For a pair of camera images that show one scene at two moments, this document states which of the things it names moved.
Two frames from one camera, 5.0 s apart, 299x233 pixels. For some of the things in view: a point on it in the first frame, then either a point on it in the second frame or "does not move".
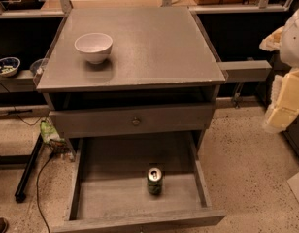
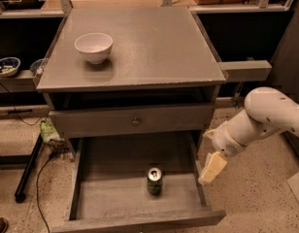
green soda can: [154, 181] does not move
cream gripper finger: [273, 42] → [210, 133]
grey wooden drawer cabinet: [130, 73] does not move
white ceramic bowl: [94, 47] does not move
